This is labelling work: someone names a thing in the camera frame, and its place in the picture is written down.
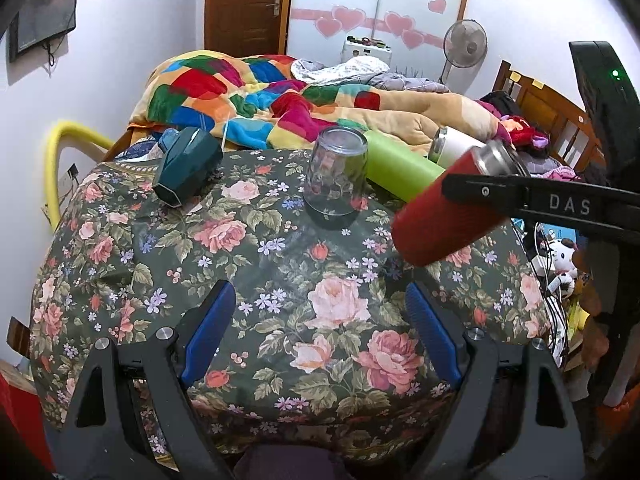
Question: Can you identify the red steel thermos cup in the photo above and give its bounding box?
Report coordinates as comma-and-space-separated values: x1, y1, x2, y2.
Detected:
392, 141, 528, 266

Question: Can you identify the white thermos cup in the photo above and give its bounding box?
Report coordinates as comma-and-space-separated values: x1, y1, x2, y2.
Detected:
427, 127, 485, 169

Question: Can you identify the green thermos cup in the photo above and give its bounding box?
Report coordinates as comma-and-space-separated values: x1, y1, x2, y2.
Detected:
364, 131, 444, 203

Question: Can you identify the clear glass cup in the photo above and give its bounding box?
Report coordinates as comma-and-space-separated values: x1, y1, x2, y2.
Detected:
303, 126, 368, 217

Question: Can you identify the dark teal faceted cup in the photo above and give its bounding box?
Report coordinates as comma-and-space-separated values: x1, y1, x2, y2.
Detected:
152, 127, 224, 208

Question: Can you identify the wooden bed headboard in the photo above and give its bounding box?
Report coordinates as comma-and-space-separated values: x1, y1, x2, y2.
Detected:
492, 61, 605, 172

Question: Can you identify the white plush toy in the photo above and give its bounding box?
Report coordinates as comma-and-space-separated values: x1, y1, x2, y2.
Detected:
532, 238, 578, 300

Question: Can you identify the red plush toy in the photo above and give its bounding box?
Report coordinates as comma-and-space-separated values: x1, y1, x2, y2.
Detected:
500, 116, 549, 150

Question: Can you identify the white standing fan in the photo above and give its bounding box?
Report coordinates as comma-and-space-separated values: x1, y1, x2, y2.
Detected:
439, 18, 488, 84

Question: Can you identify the floral green tablecloth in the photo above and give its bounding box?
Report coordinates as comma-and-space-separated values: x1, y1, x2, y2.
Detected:
30, 150, 549, 462

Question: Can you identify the wardrobe with pink hearts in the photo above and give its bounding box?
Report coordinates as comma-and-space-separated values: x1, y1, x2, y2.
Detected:
286, 0, 466, 80

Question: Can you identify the grey white crumpled sheet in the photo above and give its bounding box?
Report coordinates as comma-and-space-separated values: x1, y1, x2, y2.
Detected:
291, 55, 449, 93

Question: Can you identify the white small cabinet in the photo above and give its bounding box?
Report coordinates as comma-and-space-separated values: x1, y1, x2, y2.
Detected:
341, 36, 393, 65

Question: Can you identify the colourful patchwork blanket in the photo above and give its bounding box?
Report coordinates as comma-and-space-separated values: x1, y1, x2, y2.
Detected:
128, 50, 508, 154

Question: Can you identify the brown wooden door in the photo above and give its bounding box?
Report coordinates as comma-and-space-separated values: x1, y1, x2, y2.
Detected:
204, 0, 291, 58

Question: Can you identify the yellow padded rail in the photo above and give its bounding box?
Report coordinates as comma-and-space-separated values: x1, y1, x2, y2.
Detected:
42, 119, 115, 231

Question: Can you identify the small black wall monitor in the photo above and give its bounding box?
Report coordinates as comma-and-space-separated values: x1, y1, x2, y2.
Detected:
8, 0, 77, 66

